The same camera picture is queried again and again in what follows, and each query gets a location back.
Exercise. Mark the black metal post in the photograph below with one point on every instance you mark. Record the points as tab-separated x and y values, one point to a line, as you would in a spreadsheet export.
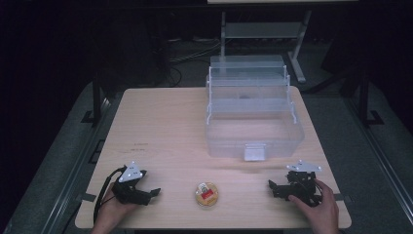
96	97
365	100

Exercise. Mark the clear plastic tiered storage box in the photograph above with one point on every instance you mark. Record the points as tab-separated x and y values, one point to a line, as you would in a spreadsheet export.
253	110

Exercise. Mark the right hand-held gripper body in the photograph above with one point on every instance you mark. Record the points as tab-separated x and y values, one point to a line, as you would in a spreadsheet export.
300	187

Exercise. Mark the person's left hand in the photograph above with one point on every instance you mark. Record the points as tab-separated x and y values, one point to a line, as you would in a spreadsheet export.
112	211

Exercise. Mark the person's right hand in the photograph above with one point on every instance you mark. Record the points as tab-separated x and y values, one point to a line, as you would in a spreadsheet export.
316	211

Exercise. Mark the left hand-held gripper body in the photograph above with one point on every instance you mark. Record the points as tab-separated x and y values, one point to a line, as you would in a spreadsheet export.
130	187

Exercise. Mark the round yellow tin red label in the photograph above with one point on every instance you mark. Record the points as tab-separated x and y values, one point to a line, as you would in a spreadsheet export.
206	194

